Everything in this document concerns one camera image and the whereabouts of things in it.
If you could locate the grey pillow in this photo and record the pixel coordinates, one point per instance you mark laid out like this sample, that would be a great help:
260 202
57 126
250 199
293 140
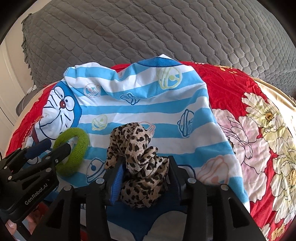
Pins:
30 97

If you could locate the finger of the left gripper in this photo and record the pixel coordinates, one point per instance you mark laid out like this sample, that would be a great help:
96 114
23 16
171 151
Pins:
39 171
19 157

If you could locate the blue striped cartoon cloth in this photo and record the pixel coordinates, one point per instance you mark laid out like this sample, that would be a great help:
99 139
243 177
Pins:
169 99

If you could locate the leopard print scrunchie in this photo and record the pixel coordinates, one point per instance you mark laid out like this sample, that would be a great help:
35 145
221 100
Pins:
146 171

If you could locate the white wardrobe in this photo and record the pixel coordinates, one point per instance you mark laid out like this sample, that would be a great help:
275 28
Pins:
11 94

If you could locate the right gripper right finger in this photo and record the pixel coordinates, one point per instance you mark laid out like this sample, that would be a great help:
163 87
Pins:
213 212

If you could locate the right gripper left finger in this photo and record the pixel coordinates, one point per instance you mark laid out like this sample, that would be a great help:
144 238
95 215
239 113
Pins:
62 222

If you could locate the red floral quilt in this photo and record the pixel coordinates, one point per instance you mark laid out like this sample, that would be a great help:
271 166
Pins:
260 131

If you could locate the green fuzzy scrunchie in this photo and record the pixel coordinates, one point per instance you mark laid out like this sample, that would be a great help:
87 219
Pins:
76 155

